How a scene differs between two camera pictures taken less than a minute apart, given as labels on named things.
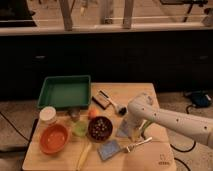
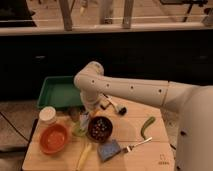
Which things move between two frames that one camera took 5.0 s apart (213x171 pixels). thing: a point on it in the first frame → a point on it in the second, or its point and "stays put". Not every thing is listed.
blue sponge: x=108 y=149 stays put
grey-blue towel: x=123 y=132 → x=84 y=118
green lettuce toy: x=80 y=128 stays put
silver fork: x=135 y=145 stays put
